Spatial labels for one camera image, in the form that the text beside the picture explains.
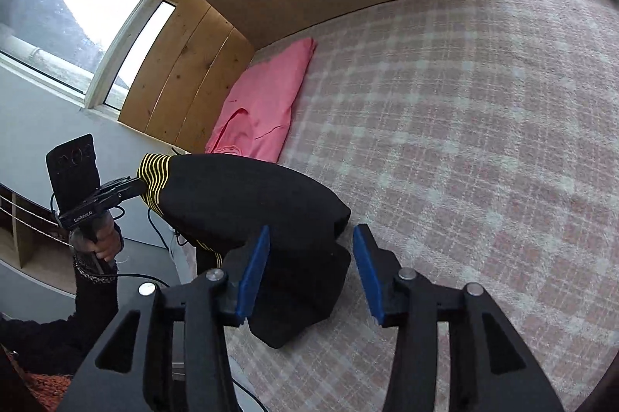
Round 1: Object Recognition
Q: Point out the pink plaid table cloth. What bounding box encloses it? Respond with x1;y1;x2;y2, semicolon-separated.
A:
174;0;619;412

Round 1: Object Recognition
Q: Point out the person's left hand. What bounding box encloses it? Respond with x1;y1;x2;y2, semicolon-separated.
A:
69;215;125;272

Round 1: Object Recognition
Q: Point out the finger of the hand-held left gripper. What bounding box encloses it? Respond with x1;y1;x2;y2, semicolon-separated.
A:
99;176;147;206

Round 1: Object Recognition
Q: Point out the pine plank board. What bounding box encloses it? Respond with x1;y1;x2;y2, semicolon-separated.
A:
118;0;255;154

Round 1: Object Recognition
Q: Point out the folded pink shirt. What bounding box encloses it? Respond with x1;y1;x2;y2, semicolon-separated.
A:
204;37;318;163

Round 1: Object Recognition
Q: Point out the black charger cable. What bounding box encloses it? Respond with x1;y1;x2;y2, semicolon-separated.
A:
145;204;197;249

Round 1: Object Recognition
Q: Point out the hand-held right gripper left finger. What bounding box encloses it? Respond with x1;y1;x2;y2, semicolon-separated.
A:
57;225;272;412

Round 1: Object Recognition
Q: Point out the wooden shelf unit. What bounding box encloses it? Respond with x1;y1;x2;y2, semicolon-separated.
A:
0;184;79;297

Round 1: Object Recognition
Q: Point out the person's left forearm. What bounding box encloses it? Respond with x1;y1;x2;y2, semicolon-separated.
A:
0;248;121;376

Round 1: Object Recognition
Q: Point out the black garment with yellow stripes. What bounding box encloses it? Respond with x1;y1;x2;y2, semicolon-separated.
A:
137;153;352;349

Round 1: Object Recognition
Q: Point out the orange knit garment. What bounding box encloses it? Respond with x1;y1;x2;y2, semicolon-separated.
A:
0;344;74;412

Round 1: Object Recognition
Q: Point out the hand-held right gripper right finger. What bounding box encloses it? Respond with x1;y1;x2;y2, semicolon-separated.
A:
352;223;566;412

